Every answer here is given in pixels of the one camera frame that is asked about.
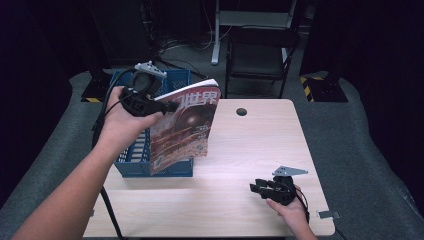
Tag red illustrated magazine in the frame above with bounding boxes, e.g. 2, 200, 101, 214
148, 78, 222, 177

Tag black folding chair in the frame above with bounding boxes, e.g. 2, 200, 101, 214
224, 27, 301, 100

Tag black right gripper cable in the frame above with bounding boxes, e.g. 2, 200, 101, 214
290, 185, 311, 224

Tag black striped stand base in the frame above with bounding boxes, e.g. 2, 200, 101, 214
80, 71, 114, 104
299, 75, 349, 104

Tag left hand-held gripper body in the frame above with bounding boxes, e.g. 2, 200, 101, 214
119, 60, 168, 118

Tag blue plastic file rack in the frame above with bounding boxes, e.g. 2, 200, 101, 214
109, 68, 195, 178

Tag white desk frame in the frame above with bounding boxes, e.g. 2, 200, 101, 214
210, 0, 298, 66

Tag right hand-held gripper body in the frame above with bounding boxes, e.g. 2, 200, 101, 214
263, 165, 310, 207

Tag person's left hand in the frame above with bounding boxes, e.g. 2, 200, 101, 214
95, 85, 165, 158

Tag bundle of floor cables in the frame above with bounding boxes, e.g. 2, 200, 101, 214
143, 31, 224, 100

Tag person's right hand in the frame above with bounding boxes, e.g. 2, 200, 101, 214
265, 186, 310, 235

